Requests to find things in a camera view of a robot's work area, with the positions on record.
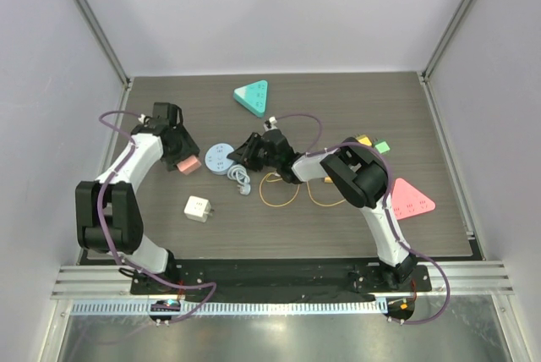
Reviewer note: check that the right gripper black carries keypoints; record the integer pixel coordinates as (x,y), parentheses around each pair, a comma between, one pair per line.
(256,150)

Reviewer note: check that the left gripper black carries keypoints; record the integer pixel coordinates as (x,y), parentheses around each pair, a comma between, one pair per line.
(188,148)

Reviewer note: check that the pink white cube charger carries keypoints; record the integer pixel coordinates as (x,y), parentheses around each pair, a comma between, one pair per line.
(189,165)

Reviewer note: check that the light blue round socket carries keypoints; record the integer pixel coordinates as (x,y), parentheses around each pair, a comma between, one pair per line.
(217,160)

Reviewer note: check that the teal triangular power socket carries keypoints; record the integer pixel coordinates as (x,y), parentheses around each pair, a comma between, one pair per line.
(253,97)

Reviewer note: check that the white cube tiger adapter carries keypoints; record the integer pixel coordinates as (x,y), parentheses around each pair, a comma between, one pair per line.
(198,209)

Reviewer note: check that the yellow usb charger plug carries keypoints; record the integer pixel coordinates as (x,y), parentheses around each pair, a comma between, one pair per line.
(364,140)

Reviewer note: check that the green usb charger plug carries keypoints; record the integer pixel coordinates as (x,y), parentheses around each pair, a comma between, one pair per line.
(382,147)

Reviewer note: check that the pink triangular power socket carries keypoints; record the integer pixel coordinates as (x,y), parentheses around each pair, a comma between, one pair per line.
(407,201)

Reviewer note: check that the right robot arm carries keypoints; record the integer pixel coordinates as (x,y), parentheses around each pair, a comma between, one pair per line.
(358,172)

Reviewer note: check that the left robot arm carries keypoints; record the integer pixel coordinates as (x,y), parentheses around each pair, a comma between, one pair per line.
(108,218)

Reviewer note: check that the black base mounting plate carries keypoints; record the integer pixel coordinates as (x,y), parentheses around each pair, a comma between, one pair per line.
(294,280)

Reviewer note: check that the left aluminium frame post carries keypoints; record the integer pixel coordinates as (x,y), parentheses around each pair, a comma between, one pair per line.
(95,28)

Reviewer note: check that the aluminium frame post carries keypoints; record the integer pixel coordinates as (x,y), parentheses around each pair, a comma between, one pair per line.
(95,28)
(453,26)

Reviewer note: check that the slotted cable duct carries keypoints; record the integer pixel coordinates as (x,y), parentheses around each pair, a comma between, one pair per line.
(165,307)

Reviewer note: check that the aluminium front rail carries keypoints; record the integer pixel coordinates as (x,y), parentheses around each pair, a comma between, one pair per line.
(105,282)

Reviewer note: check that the right aluminium frame post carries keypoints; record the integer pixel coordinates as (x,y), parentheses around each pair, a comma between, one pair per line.
(453,26)

